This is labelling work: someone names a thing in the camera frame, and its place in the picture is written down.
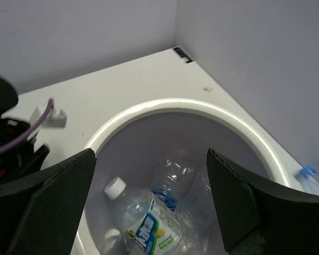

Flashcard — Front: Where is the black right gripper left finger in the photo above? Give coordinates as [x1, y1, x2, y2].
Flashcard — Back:
[0, 149, 96, 254]

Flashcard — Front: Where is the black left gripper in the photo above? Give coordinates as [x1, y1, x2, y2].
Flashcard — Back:
[0, 76, 50, 184]

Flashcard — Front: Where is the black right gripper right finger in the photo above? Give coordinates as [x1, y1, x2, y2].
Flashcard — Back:
[206, 149, 319, 254]

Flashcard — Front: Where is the blue-cap clear bottle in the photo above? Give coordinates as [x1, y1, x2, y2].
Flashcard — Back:
[295, 165, 319, 196]

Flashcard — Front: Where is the white-cap lemon-label bottle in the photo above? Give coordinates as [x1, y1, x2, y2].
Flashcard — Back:
[104, 177, 182, 254]

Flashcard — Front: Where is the crushed clear bottle in bin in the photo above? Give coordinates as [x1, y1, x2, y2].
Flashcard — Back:
[151, 149, 216, 254]

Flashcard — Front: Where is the white round bin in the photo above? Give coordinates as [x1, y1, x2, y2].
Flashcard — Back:
[72, 98, 297, 254]

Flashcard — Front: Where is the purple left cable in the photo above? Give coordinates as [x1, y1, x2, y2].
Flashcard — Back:
[0, 98, 55, 157]

